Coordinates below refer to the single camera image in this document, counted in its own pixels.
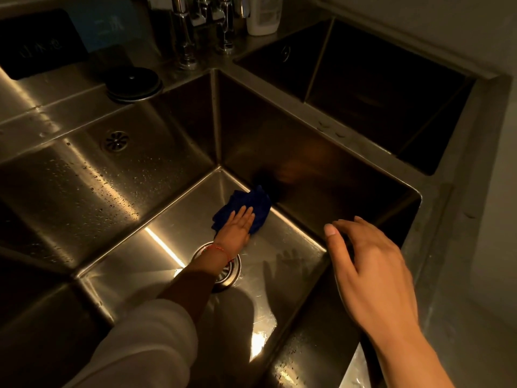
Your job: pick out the black label plate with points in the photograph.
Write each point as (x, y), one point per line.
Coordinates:
(40, 46)

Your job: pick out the person's left forearm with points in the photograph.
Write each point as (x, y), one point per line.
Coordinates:
(194, 286)

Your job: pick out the stainless steel sink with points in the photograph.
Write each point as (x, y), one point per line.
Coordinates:
(101, 185)

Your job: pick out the small chrome tap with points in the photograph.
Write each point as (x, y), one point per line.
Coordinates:
(185, 40)

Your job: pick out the round overflow cover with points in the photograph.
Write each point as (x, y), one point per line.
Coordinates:
(116, 141)
(286, 53)

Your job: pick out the round black sink stopper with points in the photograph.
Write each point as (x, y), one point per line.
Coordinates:
(133, 84)

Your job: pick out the blue label plate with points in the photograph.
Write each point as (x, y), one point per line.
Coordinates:
(105, 26)

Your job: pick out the white spray bottle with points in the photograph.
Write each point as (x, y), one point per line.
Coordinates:
(264, 16)

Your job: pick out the blue cleaning cloth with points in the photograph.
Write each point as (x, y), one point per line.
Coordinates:
(250, 197)

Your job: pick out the person's left hand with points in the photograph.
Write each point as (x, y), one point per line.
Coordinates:
(236, 234)

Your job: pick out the person's right hand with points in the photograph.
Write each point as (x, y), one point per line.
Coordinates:
(379, 290)

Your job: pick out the light grey sleeve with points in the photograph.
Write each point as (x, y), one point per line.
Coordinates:
(141, 351)

